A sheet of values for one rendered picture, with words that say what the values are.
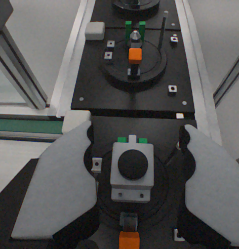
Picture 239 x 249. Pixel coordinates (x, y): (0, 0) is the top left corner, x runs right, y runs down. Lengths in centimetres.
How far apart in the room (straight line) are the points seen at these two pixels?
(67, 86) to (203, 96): 29
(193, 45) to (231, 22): 36
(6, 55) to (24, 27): 53
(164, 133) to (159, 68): 14
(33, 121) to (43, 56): 30
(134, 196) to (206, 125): 23
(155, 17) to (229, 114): 33
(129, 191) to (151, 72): 25
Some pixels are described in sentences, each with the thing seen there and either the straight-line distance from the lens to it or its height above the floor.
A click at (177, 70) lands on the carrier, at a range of 43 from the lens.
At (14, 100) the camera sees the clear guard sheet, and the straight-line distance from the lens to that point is 43.
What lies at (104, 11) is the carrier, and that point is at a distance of 59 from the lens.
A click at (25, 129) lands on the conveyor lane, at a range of 41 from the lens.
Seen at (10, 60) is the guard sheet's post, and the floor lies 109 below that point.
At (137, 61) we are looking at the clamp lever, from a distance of 30.
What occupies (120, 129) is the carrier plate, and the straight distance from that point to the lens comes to 34.
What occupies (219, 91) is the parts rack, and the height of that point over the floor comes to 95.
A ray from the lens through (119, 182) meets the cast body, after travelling 19.
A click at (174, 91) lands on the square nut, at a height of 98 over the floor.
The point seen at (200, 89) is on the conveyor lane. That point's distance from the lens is 44.
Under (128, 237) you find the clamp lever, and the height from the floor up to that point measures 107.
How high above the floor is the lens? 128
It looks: 64 degrees down
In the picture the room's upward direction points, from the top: 2 degrees counter-clockwise
